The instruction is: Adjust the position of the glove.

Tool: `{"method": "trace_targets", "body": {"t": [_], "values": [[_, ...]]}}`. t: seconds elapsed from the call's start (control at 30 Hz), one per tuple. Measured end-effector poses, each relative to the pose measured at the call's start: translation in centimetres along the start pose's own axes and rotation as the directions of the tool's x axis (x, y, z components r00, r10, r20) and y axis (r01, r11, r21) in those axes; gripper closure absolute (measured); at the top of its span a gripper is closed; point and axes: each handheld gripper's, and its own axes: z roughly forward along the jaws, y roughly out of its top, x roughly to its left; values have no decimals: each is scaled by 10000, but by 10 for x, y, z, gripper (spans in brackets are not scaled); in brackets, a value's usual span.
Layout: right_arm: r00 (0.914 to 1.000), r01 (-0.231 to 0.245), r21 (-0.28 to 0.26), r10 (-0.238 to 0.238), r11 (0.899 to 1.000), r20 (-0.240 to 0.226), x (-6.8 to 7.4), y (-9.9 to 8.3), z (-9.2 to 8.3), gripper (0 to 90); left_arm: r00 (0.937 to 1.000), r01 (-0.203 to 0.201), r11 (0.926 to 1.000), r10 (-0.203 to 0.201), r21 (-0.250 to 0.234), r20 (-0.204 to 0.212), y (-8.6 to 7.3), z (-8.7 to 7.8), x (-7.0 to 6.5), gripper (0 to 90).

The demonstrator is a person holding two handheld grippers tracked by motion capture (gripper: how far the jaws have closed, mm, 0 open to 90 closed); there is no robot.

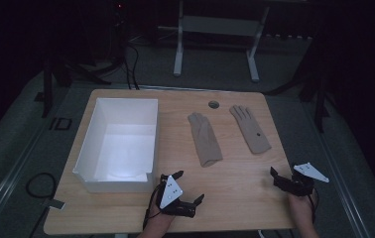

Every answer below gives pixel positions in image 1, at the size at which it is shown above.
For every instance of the plain beige glove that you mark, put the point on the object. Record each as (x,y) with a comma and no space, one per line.
(205,142)

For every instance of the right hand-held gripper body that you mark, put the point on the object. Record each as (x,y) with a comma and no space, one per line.
(299,186)

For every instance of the person's left hand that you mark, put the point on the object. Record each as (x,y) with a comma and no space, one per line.
(162,218)

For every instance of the white metal stand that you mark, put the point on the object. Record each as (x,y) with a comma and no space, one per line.
(220,25)

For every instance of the white box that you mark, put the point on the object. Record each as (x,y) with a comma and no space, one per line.
(122,148)

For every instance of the dark metal stand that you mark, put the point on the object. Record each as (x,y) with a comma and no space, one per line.
(319,99)

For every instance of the beige glove with dark dot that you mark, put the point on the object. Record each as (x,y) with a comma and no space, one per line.
(250,130)

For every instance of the dark tripod stand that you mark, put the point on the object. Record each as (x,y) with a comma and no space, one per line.
(61,71)

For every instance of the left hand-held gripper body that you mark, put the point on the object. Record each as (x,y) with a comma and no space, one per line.
(170,193)

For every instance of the grey floor tape piece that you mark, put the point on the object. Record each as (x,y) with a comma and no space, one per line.
(56,204)

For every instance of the white power strip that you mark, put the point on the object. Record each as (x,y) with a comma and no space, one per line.
(288,36)

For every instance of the person's right hand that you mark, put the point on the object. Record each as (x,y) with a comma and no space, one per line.
(301,208)

